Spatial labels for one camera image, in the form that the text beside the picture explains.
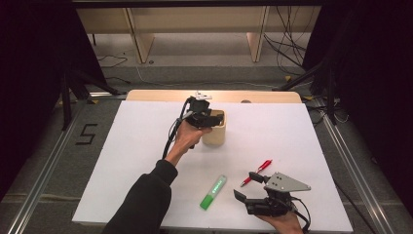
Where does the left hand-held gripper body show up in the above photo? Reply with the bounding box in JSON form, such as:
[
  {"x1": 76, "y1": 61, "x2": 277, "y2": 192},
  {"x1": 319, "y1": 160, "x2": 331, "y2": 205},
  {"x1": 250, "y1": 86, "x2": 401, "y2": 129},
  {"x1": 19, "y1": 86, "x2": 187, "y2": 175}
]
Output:
[{"x1": 184, "y1": 91, "x2": 225, "y2": 129}]

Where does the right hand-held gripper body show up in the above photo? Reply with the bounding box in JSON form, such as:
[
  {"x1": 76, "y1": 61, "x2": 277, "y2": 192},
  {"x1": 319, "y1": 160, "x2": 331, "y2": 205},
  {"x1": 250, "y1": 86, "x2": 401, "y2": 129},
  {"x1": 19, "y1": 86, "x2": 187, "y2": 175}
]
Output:
[{"x1": 244, "y1": 172, "x2": 312, "y2": 218}]

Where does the red pen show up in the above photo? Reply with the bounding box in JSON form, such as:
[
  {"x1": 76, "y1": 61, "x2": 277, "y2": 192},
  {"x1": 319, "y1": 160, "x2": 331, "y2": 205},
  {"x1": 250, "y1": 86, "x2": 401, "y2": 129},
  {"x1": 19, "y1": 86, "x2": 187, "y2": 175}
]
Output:
[{"x1": 240, "y1": 159, "x2": 273, "y2": 188}]

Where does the beige square pen holder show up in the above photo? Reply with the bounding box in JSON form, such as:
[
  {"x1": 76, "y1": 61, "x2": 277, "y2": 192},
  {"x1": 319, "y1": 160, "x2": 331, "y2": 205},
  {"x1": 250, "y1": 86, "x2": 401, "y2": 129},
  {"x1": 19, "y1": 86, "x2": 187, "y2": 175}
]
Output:
[{"x1": 201, "y1": 109, "x2": 227, "y2": 146}]

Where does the green marker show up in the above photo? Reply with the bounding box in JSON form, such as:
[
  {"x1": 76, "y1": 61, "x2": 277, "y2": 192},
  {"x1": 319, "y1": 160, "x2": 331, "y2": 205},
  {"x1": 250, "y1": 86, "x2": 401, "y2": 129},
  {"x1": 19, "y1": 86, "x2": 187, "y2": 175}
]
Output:
[{"x1": 199, "y1": 175, "x2": 228, "y2": 211}]

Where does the person's right hand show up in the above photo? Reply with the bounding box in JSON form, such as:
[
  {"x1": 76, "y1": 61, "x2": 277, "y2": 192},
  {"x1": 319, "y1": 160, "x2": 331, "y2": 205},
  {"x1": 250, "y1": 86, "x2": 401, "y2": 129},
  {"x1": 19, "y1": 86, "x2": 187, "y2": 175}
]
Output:
[{"x1": 254, "y1": 211, "x2": 305, "y2": 234}]

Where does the person's left hand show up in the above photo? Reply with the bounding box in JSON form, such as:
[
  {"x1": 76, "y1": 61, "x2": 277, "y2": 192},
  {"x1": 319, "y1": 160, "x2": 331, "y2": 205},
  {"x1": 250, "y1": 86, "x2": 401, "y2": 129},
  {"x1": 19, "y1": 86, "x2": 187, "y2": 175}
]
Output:
[{"x1": 165, "y1": 120, "x2": 213, "y2": 164}]

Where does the white board sheet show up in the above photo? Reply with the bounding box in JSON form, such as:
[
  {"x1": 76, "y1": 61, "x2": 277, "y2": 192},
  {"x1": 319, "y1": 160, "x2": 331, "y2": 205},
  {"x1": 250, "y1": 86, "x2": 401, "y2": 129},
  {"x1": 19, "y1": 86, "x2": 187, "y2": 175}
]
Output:
[{"x1": 71, "y1": 99, "x2": 354, "y2": 233}]

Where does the wooden table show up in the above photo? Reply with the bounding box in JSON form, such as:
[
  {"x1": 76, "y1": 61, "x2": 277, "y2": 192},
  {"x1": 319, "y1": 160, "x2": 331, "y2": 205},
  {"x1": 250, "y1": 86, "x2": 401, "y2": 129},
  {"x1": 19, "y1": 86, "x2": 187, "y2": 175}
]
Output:
[{"x1": 125, "y1": 90, "x2": 303, "y2": 104}]

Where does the light wooden desk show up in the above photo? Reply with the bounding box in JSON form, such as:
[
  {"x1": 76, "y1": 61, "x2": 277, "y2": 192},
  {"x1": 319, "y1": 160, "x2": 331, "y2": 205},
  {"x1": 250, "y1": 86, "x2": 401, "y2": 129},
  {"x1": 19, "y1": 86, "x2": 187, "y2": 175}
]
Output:
[{"x1": 76, "y1": 6, "x2": 320, "y2": 64}]

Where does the black stand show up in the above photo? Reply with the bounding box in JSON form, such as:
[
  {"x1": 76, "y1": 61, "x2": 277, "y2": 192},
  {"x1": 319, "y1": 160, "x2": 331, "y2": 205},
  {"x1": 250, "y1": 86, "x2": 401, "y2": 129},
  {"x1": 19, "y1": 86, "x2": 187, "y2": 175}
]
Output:
[
  {"x1": 272, "y1": 58, "x2": 340, "y2": 126},
  {"x1": 59, "y1": 69, "x2": 123, "y2": 131}
]

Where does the dark curtain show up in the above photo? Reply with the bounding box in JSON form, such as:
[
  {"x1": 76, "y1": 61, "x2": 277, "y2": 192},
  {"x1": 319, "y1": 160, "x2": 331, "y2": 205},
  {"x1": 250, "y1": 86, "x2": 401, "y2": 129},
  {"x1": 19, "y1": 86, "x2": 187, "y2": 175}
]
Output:
[
  {"x1": 303, "y1": 0, "x2": 413, "y2": 215},
  {"x1": 0, "y1": 6, "x2": 106, "y2": 199}
]

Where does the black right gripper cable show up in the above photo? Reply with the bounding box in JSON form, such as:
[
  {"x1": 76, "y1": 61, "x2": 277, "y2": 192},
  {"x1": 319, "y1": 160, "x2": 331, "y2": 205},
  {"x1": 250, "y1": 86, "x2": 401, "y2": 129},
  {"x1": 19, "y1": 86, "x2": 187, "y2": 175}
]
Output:
[{"x1": 290, "y1": 196, "x2": 312, "y2": 234}]

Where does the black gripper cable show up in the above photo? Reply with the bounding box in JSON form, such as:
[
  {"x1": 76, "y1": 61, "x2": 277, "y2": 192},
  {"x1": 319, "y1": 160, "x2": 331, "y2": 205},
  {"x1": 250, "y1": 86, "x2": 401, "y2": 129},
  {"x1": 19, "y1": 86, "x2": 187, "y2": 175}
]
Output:
[
  {"x1": 161, "y1": 97, "x2": 193, "y2": 160},
  {"x1": 290, "y1": 196, "x2": 312, "y2": 234}
]

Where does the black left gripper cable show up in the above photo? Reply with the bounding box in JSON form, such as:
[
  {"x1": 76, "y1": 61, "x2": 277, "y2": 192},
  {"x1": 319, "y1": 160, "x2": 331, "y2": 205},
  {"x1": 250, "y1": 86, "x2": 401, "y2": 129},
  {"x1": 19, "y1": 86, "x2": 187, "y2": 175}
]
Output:
[{"x1": 161, "y1": 97, "x2": 193, "y2": 160}]

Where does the aluminium floor rail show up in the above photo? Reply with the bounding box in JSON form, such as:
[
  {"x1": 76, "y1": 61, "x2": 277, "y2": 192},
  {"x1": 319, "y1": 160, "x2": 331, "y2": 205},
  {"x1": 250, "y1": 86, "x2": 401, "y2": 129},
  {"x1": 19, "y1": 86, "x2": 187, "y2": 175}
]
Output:
[
  {"x1": 6, "y1": 97, "x2": 89, "y2": 234},
  {"x1": 316, "y1": 97, "x2": 395, "y2": 234}
]

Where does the thin black floor cable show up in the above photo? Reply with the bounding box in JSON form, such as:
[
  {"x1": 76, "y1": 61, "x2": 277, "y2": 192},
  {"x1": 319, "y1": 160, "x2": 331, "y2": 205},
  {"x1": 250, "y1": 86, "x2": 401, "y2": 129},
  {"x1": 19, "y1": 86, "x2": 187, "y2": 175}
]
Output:
[{"x1": 96, "y1": 54, "x2": 129, "y2": 69}]

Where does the bundle of black floor cables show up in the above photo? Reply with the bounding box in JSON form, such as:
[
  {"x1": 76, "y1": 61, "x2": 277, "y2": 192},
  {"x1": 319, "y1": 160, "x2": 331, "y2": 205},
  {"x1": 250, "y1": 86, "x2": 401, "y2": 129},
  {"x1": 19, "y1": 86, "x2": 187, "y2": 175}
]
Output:
[{"x1": 263, "y1": 6, "x2": 313, "y2": 76}]

